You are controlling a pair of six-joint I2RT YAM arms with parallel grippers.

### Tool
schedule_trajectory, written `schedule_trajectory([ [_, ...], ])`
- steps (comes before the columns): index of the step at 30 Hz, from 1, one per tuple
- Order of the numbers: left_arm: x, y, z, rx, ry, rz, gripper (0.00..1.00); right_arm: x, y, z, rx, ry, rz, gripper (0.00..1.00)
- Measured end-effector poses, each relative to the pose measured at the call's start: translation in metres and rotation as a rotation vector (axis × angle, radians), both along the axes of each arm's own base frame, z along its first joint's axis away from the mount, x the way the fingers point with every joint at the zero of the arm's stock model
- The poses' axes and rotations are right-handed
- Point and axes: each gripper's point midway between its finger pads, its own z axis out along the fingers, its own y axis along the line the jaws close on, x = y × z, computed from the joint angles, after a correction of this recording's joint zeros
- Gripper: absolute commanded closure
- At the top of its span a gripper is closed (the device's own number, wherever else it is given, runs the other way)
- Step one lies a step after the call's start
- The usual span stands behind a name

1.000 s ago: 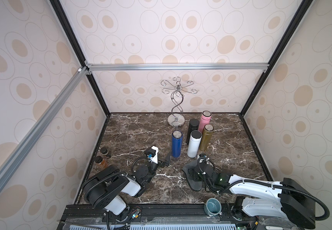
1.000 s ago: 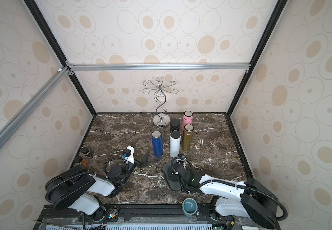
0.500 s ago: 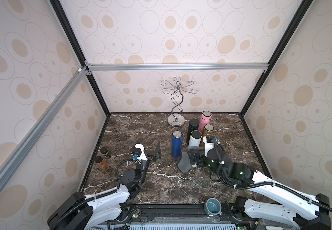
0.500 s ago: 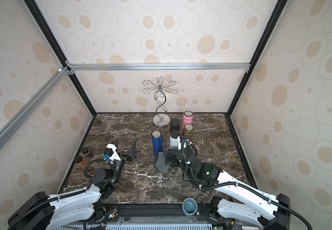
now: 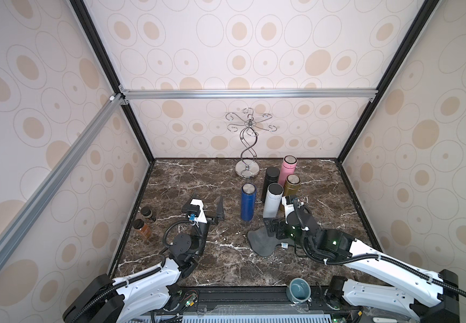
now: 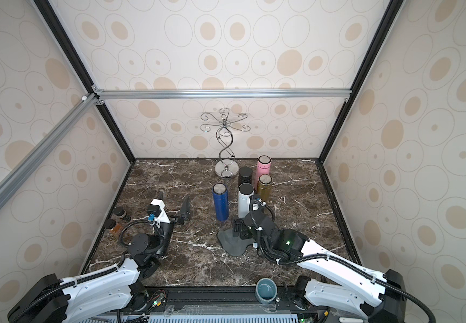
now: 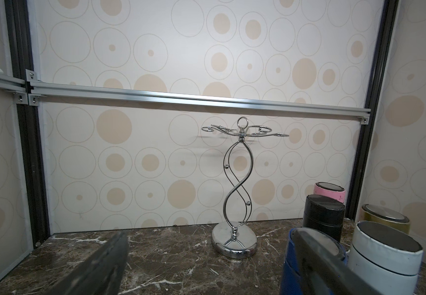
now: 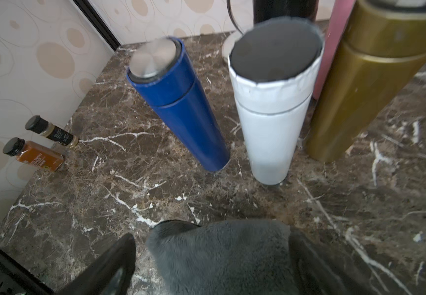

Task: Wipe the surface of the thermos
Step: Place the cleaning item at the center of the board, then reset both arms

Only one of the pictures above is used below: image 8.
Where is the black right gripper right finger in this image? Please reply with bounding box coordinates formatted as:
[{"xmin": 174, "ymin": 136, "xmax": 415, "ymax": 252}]
[{"xmin": 289, "ymin": 230, "xmax": 372, "ymax": 295}]

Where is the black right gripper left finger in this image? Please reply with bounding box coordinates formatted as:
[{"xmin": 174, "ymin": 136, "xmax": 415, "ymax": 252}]
[{"xmin": 58, "ymin": 234, "xmax": 136, "ymax": 295}]

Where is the grey yellow cleaning cloth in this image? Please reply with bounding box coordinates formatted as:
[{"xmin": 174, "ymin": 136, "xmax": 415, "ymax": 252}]
[{"xmin": 146, "ymin": 220, "xmax": 298, "ymax": 295}]

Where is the white thermos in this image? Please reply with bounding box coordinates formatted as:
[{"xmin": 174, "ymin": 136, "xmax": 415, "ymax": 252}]
[{"xmin": 228, "ymin": 17, "xmax": 324, "ymax": 185}]

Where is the blue thermos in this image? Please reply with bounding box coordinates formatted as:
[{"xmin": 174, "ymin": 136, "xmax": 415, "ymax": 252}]
[{"xmin": 127, "ymin": 37, "xmax": 230, "ymax": 172}]

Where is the gold thermos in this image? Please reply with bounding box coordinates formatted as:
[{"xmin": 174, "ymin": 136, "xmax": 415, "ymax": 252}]
[{"xmin": 305, "ymin": 1, "xmax": 426, "ymax": 162}]

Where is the pink thermos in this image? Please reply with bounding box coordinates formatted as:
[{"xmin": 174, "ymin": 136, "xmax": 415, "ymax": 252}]
[{"xmin": 312, "ymin": 0, "xmax": 355, "ymax": 100}]

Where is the black thermos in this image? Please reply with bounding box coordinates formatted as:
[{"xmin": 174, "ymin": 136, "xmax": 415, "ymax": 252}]
[{"xmin": 253, "ymin": 0, "xmax": 319, "ymax": 24}]

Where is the orange spice jar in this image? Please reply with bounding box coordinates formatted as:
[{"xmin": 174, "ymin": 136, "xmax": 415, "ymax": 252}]
[{"xmin": 3, "ymin": 137, "xmax": 65, "ymax": 172}]

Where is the dark lid spice jar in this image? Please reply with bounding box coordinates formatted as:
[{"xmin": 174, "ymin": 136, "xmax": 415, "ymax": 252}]
[{"xmin": 25, "ymin": 116, "xmax": 79, "ymax": 148}]

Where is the silver metal cup stand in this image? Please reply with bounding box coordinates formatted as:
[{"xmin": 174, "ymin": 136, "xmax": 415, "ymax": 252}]
[{"xmin": 221, "ymin": 0, "xmax": 243, "ymax": 63}]

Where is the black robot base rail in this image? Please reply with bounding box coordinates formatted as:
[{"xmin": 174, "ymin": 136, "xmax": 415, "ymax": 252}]
[{"xmin": 0, "ymin": 249, "xmax": 54, "ymax": 295}]

